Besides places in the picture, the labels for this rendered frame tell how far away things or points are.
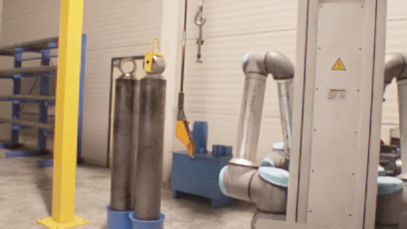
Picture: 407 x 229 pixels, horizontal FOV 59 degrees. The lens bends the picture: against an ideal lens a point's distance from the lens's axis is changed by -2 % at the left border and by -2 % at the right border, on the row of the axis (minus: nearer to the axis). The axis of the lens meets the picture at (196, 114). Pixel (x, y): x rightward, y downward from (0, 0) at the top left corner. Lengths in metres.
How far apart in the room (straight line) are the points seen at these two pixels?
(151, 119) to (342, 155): 1.65
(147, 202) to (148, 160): 0.33
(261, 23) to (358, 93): 3.76
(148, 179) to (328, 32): 1.83
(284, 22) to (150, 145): 2.87
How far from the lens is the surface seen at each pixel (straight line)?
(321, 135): 1.53
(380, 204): 1.72
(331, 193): 1.57
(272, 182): 1.66
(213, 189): 4.64
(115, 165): 3.11
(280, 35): 5.03
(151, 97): 2.81
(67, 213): 4.02
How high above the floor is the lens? 1.27
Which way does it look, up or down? 1 degrees down
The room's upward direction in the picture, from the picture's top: 3 degrees clockwise
